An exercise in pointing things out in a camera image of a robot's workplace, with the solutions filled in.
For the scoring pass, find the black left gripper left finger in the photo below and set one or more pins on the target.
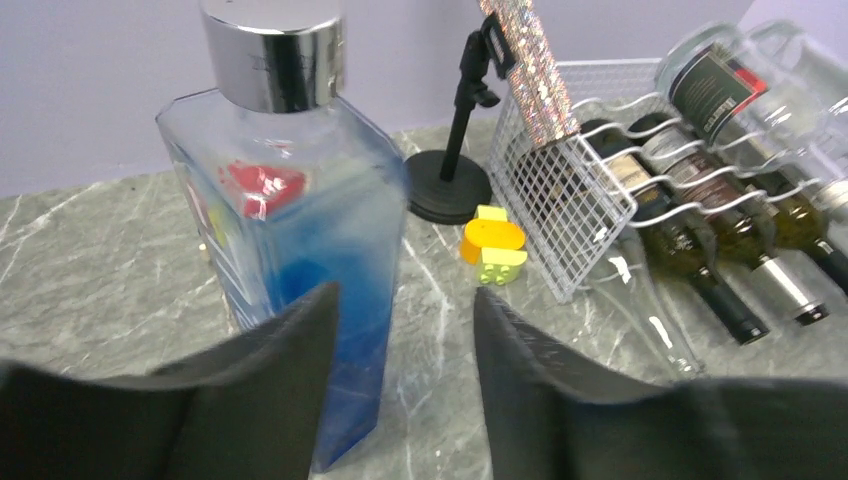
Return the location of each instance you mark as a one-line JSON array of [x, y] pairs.
[[246, 408]]

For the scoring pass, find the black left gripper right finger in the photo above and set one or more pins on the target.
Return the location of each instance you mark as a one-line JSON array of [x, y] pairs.
[[552, 413]]

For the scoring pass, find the clear glass wine bottle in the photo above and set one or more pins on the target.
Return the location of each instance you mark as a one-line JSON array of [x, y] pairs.
[[622, 279]]

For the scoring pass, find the tall blue square bottle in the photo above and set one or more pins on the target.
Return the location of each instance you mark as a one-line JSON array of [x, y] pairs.
[[291, 186]]

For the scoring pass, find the dark green wine bottle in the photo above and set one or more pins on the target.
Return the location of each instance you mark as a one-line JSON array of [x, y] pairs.
[[682, 247]]

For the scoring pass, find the green wine bottle brown label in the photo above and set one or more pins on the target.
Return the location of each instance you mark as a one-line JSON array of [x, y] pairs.
[[673, 151]]

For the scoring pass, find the clear bottle dark label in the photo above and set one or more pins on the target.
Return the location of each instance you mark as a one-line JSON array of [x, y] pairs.
[[757, 114]]

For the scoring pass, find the clear round glass bottle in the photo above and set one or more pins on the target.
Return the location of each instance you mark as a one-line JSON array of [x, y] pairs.
[[797, 52]]

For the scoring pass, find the yellow green toy blocks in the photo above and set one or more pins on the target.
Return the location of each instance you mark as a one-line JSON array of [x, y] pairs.
[[493, 245]]

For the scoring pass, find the black microphone stand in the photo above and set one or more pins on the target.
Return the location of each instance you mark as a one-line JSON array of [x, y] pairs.
[[447, 186]]

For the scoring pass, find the glitter microphone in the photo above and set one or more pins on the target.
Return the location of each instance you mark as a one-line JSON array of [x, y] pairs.
[[534, 78]]

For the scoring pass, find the white wire wine rack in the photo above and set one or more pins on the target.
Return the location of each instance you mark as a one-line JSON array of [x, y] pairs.
[[564, 196]]

